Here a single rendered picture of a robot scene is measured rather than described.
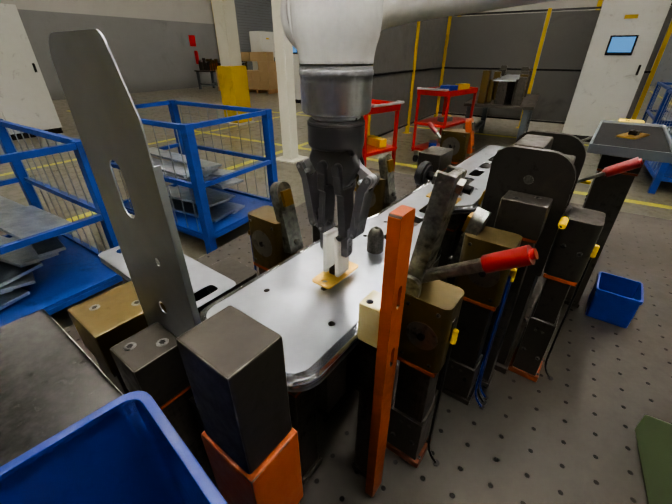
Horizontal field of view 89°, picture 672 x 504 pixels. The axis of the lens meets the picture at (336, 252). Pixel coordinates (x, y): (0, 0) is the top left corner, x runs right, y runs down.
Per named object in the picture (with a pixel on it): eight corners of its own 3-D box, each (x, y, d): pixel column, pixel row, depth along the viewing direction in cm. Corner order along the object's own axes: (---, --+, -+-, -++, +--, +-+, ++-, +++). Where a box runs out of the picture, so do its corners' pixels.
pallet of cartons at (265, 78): (283, 92, 1331) (280, 51, 1263) (270, 94, 1270) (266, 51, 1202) (258, 90, 1381) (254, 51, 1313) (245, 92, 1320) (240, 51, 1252)
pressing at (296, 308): (480, 145, 145) (481, 141, 145) (539, 153, 134) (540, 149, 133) (185, 322, 50) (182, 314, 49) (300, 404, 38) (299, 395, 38)
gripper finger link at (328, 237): (326, 234, 52) (322, 233, 53) (326, 272, 56) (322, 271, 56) (338, 227, 54) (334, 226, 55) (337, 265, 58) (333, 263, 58)
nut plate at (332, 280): (341, 259, 61) (341, 253, 60) (359, 266, 59) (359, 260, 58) (310, 281, 55) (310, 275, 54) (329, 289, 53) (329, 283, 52)
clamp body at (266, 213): (273, 321, 93) (258, 200, 76) (306, 341, 87) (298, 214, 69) (254, 335, 89) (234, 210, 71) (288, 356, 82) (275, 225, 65)
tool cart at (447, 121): (437, 152, 530) (447, 81, 481) (465, 157, 502) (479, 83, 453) (407, 162, 479) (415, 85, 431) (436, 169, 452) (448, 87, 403)
